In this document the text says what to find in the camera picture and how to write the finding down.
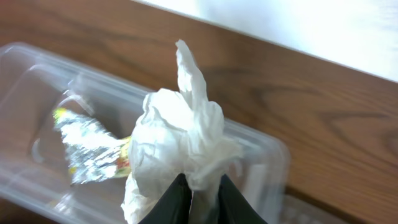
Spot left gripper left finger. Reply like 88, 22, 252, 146
139, 174, 192, 224

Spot white tissue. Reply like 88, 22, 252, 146
121, 40, 244, 224

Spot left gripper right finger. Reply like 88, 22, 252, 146
218, 174, 267, 224

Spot yellow foil snack wrapper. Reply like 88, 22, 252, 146
53, 108, 131, 185

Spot clear plastic bin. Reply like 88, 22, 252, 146
1, 41, 290, 223

